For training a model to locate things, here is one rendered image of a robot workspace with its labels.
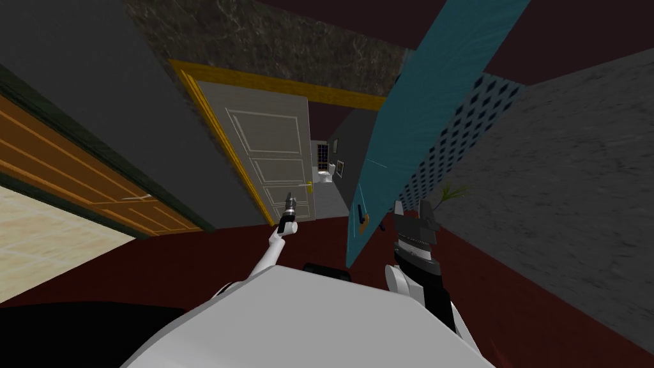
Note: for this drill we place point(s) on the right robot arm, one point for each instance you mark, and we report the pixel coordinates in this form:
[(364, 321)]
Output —
[(429, 286)]

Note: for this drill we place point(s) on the teal door leaf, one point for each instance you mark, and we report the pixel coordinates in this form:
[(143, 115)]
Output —
[(434, 102)]

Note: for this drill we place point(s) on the grey panelled door leaf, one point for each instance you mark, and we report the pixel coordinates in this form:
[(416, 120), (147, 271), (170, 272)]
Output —
[(265, 148)]

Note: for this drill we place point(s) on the small framed wall picture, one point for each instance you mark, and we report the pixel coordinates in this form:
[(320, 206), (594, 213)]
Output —
[(340, 168), (335, 145)]

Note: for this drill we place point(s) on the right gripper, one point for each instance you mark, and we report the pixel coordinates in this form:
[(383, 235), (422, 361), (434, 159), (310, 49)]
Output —
[(416, 229)]

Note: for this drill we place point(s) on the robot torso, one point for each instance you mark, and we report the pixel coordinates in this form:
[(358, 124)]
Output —
[(306, 327)]

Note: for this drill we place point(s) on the orange wooden door leaf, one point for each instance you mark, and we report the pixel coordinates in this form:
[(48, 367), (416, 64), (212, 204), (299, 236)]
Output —
[(61, 168)]

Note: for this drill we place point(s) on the white toilet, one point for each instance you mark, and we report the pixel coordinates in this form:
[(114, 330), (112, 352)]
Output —
[(325, 175)]

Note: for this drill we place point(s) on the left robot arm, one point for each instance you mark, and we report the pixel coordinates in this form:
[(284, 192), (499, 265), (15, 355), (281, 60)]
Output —
[(272, 250)]

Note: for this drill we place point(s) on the green plant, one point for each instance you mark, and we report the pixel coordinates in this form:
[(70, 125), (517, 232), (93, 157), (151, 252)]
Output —
[(450, 194)]

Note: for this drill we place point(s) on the dark grid window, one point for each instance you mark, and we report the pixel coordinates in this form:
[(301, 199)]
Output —
[(322, 157)]

